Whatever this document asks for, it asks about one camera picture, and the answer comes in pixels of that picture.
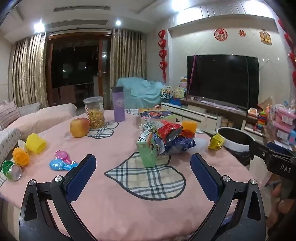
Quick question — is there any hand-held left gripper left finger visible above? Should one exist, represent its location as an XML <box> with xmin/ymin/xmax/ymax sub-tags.
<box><xmin>19</xmin><ymin>154</ymin><xmax>102</xmax><ymax>241</ymax></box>

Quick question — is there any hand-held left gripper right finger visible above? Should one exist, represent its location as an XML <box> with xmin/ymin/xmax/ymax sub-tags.
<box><xmin>185</xmin><ymin>153</ymin><xmax>269</xmax><ymax>241</ymax></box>

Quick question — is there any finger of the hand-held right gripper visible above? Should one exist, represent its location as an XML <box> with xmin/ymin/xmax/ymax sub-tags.
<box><xmin>268</xmin><ymin>142</ymin><xmax>294</xmax><ymax>156</ymax></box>
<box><xmin>249</xmin><ymin>141</ymin><xmax>275</xmax><ymax>163</ymax></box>

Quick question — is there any white bin with black liner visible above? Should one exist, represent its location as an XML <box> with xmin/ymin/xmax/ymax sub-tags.
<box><xmin>217</xmin><ymin>127</ymin><xmax>256</xmax><ymax>166</ymax></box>

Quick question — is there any gold foil wrapper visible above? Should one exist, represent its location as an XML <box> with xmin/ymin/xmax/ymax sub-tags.
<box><xmin>208</xmin><ymin>133</ymin><xmax>226</xmax><ymax>150</ymax></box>

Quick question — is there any blue snack bag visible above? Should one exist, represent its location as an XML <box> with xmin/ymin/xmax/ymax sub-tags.
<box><xmin>159</xmin><ymin>136</ymin><xmax>196</xmax><ymax>155</ymax></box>

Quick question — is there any orange plastic toy cup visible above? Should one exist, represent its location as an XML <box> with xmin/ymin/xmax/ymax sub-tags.
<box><xmin>181</xmin><ymin>120</ymin><xmax>198</xmax><ymax>133</ymax></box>

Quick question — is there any red snack bag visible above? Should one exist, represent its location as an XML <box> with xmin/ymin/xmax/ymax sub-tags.
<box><xmin>157</xmin><ymin>120</ymin><xmax>184</xmax><ymax>146</ymax></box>

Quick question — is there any person's right hand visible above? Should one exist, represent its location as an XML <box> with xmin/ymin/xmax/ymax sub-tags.
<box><xmin>269</xmin><ymin>184</ymin><xmax>285</xmax><ymax>229</ymax></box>

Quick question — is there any pink toy box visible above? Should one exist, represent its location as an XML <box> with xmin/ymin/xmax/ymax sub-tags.
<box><xmin>273</xmin><ymin>127</ymin><xmax>296</xmax><ymax>146</ymax></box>
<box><xmin>268</xmin><ymin>104</ymin><xmax>296</xmax><ymax>130</ymax></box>

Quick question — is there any blue plastic toy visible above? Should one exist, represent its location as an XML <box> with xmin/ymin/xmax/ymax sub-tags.
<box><xmin>49</xmin><ymin>159</ymin><xmax>78</xmax><ymax>171</ymax></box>

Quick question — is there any pink plastic toy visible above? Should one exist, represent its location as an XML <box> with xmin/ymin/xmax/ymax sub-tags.
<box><xmin>55</xmin><ymin>150</ymin><xmax>73</xmax><ymax>163</ymax></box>

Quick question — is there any pink tablecloth with plaid hearts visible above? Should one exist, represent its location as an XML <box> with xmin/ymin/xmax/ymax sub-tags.
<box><xmin>0</xmin><ymin>108</ymin><xmax>273</xmax><ymax>241</ymax></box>

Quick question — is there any red yellow apple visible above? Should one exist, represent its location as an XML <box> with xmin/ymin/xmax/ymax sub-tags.
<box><xmin>70</xmin><ymin>117</ymin><xmax>90</xmax><ymax>138</ymax></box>

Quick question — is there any yellow plastic toy cup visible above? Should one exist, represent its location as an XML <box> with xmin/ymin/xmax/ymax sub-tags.
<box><xmin>26</xmin><ymin>134</ymin><xmax>47</xmax><ymax>154</ymax></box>

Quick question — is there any clear plastic snack jar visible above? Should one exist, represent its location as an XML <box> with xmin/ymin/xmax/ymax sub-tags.
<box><xmin>83</xmin><ymin>96</ymin><xmax>105</xmax><ymax>130</ymax></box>

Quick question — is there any white television stand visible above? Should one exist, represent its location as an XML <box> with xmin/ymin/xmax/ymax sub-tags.
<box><xmin>161</xmin><ymin>97</ymin><xmax>264</xmax><ymax>137</ymax></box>

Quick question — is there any green drink can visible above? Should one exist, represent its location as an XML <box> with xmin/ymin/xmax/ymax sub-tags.
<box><xmin>0</xmin><ymin>160</ymin><xmax>23</xmax><ymax>181</ymax></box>

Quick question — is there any sofa with pink cover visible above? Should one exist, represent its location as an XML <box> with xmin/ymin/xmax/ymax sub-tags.
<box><xmin>0</xmin><ymin>100</ymin><xmax>78</xmax><ymax>163</ymax></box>

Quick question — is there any colourful picture book box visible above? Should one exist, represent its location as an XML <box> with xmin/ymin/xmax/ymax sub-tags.
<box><xmin>138</xmin><ymin>108</ymin><xmax>177</xmax><ymax>123</ymax></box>

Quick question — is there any purple water bottle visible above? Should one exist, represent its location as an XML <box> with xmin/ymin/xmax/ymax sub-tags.
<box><xmin>110</xmin><ymin>86</ymin><xmax>126</xmax><ymax>122</ymax></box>

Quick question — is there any blue toy base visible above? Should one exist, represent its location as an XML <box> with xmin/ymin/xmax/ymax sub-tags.
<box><xmin>169</xmin><ymin>97</ymin><xmax>185</xmax><ymax>106</ymax></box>

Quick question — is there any black flat television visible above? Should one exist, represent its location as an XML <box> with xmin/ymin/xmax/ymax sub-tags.
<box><xmin>186</xmin><ymin>54</ymin><xmax>259</xmax><ymax>109</ymax></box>

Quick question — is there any toy ferris wheel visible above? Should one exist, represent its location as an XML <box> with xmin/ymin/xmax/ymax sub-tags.
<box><xmin>161</xmin><ymin>86</ymin><xmax>174</xmax><ymax>102</ymax></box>

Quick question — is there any striped cushion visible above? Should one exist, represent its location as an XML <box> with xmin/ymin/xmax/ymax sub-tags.
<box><xmin>0</xmin><ymin>100</ymin><xmax>21</xmax><ymax>130</ymax></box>

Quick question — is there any armchair with teal cover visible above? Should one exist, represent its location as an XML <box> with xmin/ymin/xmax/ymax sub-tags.
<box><xmin>116</xmin><ymin>77</ymin><xmax>166</xmax><ymax>109</ymax></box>

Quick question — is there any pink stick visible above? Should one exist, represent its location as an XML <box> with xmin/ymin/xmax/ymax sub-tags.
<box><xmin>186</xmin><ymin>55</ymin><xmax>197</xmax><ymax>98</ymax></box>

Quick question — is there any wooden framed glass door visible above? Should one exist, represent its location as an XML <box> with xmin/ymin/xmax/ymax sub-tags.
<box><xmin>47</xmin><ymin>32</ymin><xmax>111</xmax><ymax>107</ymax></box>

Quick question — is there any beige curtain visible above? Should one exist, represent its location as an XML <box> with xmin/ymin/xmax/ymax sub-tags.
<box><xmin>10</xmin><ymin>32</ymin><xmax>49</xmax><ymax>108</ymax></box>
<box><xmin>109</xmin><ymin>27</ymin><xmax>147</xmax><ymax>81</ymax></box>

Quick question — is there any ceiling air vent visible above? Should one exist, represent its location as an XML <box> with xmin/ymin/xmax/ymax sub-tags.
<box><xmin>53</xmin><ymin>6</ymin><xmax>111</xmax><ymax>13</ymax></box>

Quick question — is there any rainbow stacking ring toy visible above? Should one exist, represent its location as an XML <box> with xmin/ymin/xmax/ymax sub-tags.
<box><xmin>257</xmin><ymin>110</ymin><xmax>267</xmax><ymax>132</ymax></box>

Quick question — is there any red hanging heart string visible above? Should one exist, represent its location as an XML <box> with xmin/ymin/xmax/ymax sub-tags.
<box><xmin>277</xmin><ymin>19</ymin><xmax>296</xmax><ymax>88</ymax></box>

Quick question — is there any gold figure wall decal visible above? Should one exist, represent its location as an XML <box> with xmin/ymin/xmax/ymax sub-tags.
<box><xmin>259</xmin><ymin>29</ymin><xmax>272</xmax><ymax>44</ymax></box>

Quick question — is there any round red wall decal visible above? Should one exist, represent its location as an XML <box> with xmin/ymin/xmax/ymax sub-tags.
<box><xmin>214</xmin><ymin>28</ymin><xmax>228</xmax><ymax>41</ymax></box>

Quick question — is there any red hanging knot string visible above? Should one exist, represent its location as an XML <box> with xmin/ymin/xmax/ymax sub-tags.
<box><xmin>158</xmin><ymin>29</ymin><xmax>168</xmax><ymax>82</ymax></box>

